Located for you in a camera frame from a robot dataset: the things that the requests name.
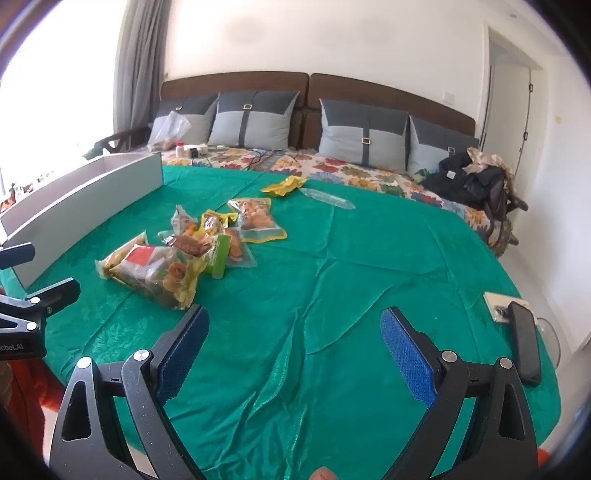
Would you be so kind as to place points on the black backpack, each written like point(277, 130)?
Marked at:
point(466, 184)

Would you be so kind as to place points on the floral patterned blanket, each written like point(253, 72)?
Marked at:
point(351, 170)

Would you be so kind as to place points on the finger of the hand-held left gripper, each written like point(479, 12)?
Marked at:
point(55, 295)
point(18, 255)

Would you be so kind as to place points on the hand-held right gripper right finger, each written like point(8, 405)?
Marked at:
point(406, 350)

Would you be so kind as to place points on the grey curtain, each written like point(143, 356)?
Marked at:
point(143, 60)

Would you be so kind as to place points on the white bottle with red cap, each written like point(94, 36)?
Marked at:
point(179, 150)

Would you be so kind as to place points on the green patterned cloth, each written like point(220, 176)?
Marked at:
point(422, 175)

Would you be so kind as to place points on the brown snack packet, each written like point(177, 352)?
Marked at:
point(189, 242)

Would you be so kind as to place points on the person's right hand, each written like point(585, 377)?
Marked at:
point(326, 474)

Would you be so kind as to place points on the window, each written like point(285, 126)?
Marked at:
point(55, 83)

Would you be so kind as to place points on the white door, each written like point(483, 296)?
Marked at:
point(508, 115)

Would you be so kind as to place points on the green embossed blanket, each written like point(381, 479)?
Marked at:
point(323, 277)

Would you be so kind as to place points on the dark wooden chair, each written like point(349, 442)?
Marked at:
point(120, 138)

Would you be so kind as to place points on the clear peanut packet yellow edge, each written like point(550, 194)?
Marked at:
point(256, 217)

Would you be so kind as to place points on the grey two-tone pillow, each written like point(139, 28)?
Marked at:
point(201, 124)
point(351, 138)
point(429, 147)
point(258, 124)

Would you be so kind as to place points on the long white cardboard box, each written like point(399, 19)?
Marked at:
point(69, 217)

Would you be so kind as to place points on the orange cloth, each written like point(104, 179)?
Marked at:
point(32, 401)

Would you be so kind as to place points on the clear round dome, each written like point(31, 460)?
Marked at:
point(549, 341)

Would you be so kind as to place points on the black phone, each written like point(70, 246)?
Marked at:
point(525, 341)

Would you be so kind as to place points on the clear orange snack packet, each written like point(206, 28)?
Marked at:
point(240, 251)

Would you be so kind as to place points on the white flat box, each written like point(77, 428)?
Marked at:
point(496, 304)

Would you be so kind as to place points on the large yellow snack bag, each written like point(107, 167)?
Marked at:
point(152, 272)

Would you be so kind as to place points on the green snack packet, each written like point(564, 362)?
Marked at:
point(217, 256)

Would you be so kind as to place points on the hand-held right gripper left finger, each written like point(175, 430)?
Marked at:
point(184, 350)

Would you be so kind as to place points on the clear tube snack packet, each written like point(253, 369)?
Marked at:
point(328, 198)

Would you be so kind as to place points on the white charger block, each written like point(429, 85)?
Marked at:
point(195, 151)

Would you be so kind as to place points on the brown upholstered headboard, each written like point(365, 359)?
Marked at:
point(231, 83)

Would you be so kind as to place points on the clear plastic bag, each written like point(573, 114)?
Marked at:
point(168, 129)

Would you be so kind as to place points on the white triangular snack packet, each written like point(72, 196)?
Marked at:
point(183, 219)

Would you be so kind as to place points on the white wall switch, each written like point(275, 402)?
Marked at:
point(449, 97)

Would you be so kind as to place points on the beige cloth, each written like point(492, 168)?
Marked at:
point(485, 159)

